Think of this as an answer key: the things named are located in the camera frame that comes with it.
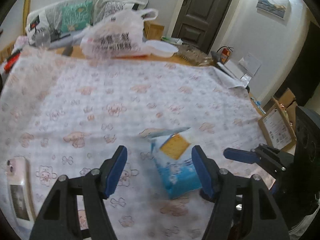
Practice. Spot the blue cracker packet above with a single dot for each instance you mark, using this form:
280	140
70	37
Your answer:
177	170

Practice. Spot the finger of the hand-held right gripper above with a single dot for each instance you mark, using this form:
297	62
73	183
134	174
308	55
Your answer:
238	155

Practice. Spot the brown cardboard box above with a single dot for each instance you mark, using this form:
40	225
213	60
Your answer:
278	127

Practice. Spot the red fire extinguisher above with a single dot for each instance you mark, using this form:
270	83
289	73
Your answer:
225	55

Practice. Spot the framed landscape picture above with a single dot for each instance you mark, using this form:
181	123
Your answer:
272	3

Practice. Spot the white black printed tote bag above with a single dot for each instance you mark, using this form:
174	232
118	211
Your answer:
120	5

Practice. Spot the brown paper bag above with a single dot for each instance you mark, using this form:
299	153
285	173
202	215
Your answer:
153	30

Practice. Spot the teal patterned bag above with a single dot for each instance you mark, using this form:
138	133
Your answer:
76	16

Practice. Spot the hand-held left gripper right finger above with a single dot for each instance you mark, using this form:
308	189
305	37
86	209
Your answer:
203	172

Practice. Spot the red black object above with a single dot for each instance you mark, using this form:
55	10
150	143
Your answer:
12	60

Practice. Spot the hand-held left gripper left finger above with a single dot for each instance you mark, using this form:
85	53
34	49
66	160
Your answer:
115	172

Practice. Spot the white and black box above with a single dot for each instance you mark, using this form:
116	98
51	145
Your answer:
230	68

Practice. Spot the wooden board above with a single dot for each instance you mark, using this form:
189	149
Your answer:
26	12

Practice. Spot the white pink printed tablecloth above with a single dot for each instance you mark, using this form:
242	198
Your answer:
125	100

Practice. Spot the white plastic bag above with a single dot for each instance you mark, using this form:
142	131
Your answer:
115	35

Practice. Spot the pink smartphone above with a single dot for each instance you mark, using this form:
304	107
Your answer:
18	190

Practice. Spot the white bowl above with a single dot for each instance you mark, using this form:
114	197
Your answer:
162	48

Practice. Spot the white bag with black print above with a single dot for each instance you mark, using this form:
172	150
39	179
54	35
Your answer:
40	28

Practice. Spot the dark brown door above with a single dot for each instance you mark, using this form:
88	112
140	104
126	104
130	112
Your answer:
202	12

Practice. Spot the clear glass tray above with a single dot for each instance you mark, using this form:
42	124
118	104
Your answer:
195	55

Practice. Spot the white wall access panel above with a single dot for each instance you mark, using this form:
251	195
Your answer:
250	62

